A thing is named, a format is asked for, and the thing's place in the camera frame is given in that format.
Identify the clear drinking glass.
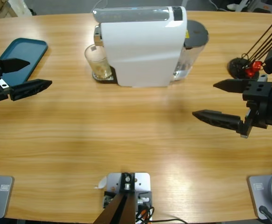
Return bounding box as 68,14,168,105
84,43,112,80

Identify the white capsule coffee machine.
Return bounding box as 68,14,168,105
91,6,188,89

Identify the teal plastic tray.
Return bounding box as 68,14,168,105
0,38,49,87

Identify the black capsule holder with rods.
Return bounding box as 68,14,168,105
228,15,272,80

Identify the white foam packing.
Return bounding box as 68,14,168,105
8,0,33,17

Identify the clear water tank black lid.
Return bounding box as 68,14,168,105
173,20,209,82

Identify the black orange device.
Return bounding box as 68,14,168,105
252,4,272,14

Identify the white paper tab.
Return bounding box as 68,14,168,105
93,176,108,189

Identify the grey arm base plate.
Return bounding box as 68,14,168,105
0,175,14,219
247,172,272,220

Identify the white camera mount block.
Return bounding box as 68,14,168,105
99,172,153,222

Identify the black base cable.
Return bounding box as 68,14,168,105
258,205,272,224

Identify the black orange cable bundle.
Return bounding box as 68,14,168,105
135,205,155,224

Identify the dark camera post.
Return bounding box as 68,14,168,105
93,172,137,224

